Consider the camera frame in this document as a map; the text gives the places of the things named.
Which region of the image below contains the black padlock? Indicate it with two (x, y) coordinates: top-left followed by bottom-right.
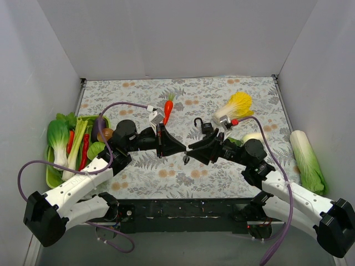
(194, 117), (214, 136)

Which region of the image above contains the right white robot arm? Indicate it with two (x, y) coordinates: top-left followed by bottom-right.
(186, 131), (354, 258)

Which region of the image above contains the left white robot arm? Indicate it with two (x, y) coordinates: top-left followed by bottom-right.
(23, 120), (186, 247)

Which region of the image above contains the white radish toy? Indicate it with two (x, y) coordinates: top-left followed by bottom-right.
(227, 132), (265, 146)

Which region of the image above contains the orange toy carrot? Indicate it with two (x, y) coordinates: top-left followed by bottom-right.
(163, 93), (175, 125)

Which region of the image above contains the yellow napa cabbage toy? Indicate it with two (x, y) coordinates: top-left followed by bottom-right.
(212, 91), (254, 124)

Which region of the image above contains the floral tablecloth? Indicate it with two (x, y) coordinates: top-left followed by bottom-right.
(77, 76), (300, 199)

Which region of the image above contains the purple eggplant toy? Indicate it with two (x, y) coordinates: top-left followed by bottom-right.
(90, 116), (108, 142)

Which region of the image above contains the green round cabbage toy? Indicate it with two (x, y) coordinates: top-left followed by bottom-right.
(87, 142), (106, 161)

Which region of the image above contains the red chili pepper toy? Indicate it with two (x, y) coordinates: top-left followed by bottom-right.
(78, 134), (90, 171)

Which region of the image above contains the celery stalk toy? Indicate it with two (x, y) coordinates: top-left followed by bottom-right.
(67, 117), (88, 170)

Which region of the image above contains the green leafy lettuce toy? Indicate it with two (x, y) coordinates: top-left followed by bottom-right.
(56, 112), (77, 131)

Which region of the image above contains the large green napa cabbage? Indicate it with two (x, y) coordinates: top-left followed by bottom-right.
(290, 130), (328, 196)

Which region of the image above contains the bok choy toy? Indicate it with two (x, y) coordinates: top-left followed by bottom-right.
(47, 120), (69, 167)

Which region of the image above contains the green plastic tray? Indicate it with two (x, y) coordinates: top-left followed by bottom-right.
(46, 116), (96, 188)

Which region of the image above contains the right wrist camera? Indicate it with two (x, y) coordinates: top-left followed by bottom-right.
(220, 115), (239, 138)

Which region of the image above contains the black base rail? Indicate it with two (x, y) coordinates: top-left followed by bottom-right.
(95, 198), (283, 239)

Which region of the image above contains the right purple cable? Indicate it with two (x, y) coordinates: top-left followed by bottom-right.
(231, 115), (294, 265)

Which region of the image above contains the purple cable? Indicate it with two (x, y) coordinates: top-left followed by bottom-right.
(231, 115), (294, 265)
(16, 101), (155, 253)

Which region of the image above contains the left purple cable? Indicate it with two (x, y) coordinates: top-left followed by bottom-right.
(16, 101), (155, 253)

